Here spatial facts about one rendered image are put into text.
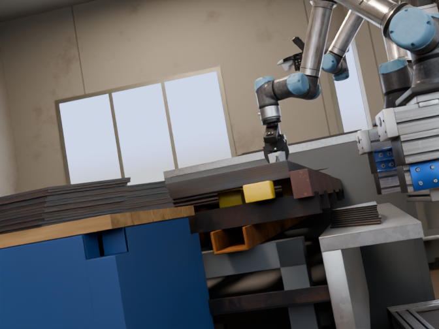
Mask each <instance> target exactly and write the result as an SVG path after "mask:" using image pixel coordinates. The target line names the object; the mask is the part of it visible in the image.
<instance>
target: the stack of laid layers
mask: <svg viewBox="0 0 439 329"><path fill-rule="evenodd" d="M306 168H308V167H305V166H302V165H299V164H297V163H293V162H291V161H287V160H286V161H280V162H276V163H270V164H264V165H259V166H253V167H249V168H243V169H240V170H233V171H229V172H223V173H219V174H213V175H209V176H203V177H199V178H193V179H189V180H183V181H176V182H172V183H166V187H167V188H168V189H169V193H170V194H169V196H170V198H172V199H173V202H172V203H173V204H174V207H175V208H176V207H182V206H205V205H211V204H218V203H219V200H218V193H220V192H224V191H231V190H235V189H243V185H249V184H253V183H259V182H264V181H273V184H274V191H275V193H280V192H282V186H281V184H283V183H289V182H291V179H290V175H289V172H292V171H296V170H302V169H306ZM308 169H310V170H313V169H311V168H308ZM314 171H316V172H319V171H317V170H314ZM320 173H322V172H320ZM322 174H324V173H322ZM326 175H328V174H326ZM328 176H330V175H328Z"/></svg>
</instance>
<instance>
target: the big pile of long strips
mask: <svg viewBox="0 0 439 329"><path fill-rule="evenodd" d="M130 179H131V177H128V178H118V179H112V180H102V181H92V182H86V183H76V184H70V185H60V186H54V187H46V188H42V189H36V190H32V191H27V192H23V193H17V194H13V195H8V196H2V197H0V234H6V233H10V232H17V231H21V230H28V229H32V228H39V227H45V226H49V225H56V224H60V223H66V222H71V221H77V220H81V219H88V218H92V217H98V216H103V215H110V214H116V213H127V212H139V211H146V210H158V209H164V208H174V204H173V203H172V202H173V199H172V198H170V196H169V194H170V193H169V189H168V188H167V187H166V184H165V181H156V182H150V183H140V184H135V185H127V183H129V182H131V180H130Z"/></svg>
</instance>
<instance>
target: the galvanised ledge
mask: <svg viewBox="0 0 439 329"><path fill-rule="evenodd" d="M377 211H378V213H379V215H380V216H381V218H382V219H381V222H380V225H365V226H357V227H342V228H330V226H331V224H330V225H329V226H328V227H327V229H326V230H325V231H324V232H323V233H322V235H321V236H320V237H319V244H320V248H321V252H326V251H334V250H339V249H347V248H352V247H361V246H366V245H374V244H379V243H388V242H397V241H402V240H410V239H415V238H424V234H423V228H422V224H421V221H418V220H417V219H416V218H414V217H412V216H411V215H409V214H407V213H406V212H404V211H402V210H400V209H399V208H397V207H396V206H394V205H392V204H391V203H384V204H377Z"/></svg>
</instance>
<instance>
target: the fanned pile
mask: <svg viewBox="0 0 439 329"><path fill-rule="evenodd" d="M329 219H330V222H331V226H330V228H342V227H357V226H365V225H380V222H381V219H382V218H381V216H380V215H379V213H378V211H377V203H376V201H374V202H367V203H364V204H358V205H354V206H348V207H344V208H337V209H333V210H331V212H330V218H329Z"/></svg>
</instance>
